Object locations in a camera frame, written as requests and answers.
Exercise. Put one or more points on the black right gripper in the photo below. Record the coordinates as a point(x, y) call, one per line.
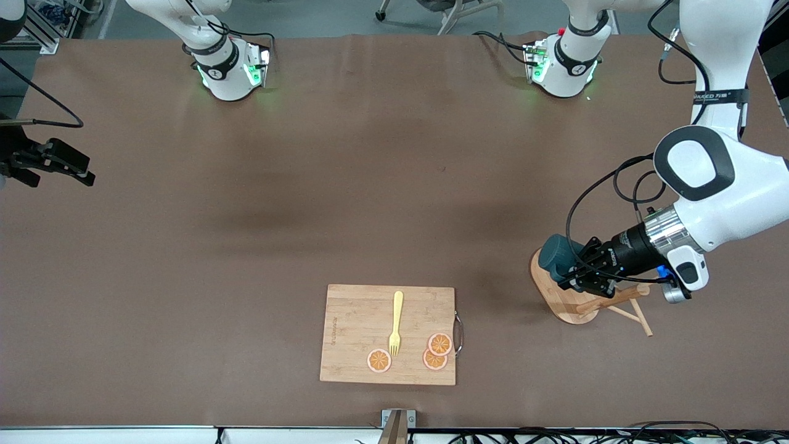
point(17, 152)

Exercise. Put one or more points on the dark teal cup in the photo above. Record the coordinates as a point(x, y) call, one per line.
point(555, 253)

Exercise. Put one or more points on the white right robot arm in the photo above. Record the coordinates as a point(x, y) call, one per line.
point(225, 68)

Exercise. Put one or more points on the wooden cup rack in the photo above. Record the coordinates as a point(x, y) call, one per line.
point(564, 305)

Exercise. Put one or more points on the orange slice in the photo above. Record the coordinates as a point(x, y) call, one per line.
point(440, 344)
point(431, 362)
point(379, 361)

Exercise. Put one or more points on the yellow plastic fork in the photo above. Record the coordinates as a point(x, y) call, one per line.
point(397, 308)

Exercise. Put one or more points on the office chair base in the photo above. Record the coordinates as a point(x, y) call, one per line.
point(381, 15)

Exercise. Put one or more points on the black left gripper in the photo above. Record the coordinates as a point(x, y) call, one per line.
point(624, 248)

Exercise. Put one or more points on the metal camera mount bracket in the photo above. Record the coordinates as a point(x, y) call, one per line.
point(397, 425)

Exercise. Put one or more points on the aluminium frame profile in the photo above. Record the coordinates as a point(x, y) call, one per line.
point(43, 42)

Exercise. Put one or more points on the bamboo cutting board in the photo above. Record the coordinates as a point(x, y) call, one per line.
point(351, 333)

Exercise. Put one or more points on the brown table mat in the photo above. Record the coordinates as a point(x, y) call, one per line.
point(185, 277)

